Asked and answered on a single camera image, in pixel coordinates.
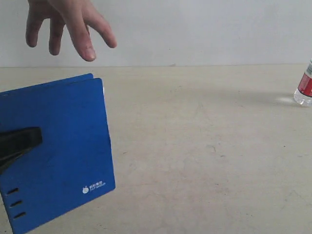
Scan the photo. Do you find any blue ring binder notebook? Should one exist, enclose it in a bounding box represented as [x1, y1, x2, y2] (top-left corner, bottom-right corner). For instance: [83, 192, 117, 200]
[0, 74, 116, 234]

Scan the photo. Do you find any clear plastic water bottle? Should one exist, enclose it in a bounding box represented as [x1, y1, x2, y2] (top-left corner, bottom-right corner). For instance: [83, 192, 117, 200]
[293, 60, 312, 107]

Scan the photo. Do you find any person's bare hand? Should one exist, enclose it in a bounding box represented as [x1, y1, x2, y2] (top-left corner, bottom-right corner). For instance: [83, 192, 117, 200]
[25, 0, 117, 62]

